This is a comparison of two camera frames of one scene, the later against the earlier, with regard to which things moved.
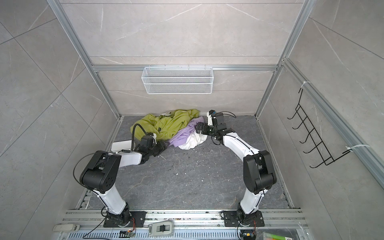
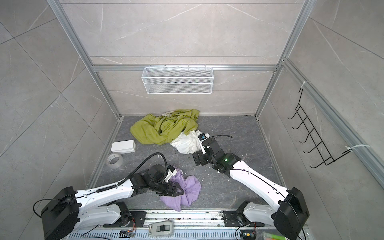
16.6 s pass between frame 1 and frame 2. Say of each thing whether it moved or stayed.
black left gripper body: moved
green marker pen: stayed
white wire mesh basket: stayed
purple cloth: moved
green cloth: stayed
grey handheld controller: stayed
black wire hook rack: stayed
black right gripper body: moved
